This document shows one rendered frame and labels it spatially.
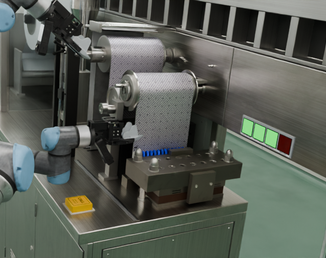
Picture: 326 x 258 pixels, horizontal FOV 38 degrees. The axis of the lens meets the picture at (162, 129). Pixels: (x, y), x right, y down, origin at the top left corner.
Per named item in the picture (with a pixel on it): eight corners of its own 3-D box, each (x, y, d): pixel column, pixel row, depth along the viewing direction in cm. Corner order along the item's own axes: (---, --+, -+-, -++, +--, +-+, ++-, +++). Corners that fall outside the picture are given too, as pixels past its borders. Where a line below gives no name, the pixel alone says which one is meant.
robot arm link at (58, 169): (43, 173, 168) (44, 144, 165) (73, 178, 166) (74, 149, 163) (33, 181, 161) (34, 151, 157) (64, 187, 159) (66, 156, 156)
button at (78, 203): (64, 204, 160) (65, 197, 159) (84, 201, 163) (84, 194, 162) (72, 213, 154) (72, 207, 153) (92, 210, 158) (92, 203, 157)
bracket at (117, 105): (96, 176, 185) (102, 99, 175) (112, 174, 188) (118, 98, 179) (102, 181, 181) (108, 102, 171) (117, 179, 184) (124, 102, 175)
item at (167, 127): (132, 155, 176) (136, 107, 170) (185, 150, 188) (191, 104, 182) (132, 156, 175) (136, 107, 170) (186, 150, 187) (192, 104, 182)
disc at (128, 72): (118, 104, 181) (122, 65, 177) (119, 104, 182) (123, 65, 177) (136, 116, 170) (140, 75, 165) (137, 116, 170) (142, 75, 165)
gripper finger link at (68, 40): (83, 49, 155) (62, 30, 151) (80, 52, 155) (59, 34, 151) (79, 48, 159) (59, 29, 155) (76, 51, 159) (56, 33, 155)
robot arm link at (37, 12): (28, 11, 144) (21, 8, 151) (40, 21, 147) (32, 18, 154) (45, -8, 145) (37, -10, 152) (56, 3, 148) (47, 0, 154)
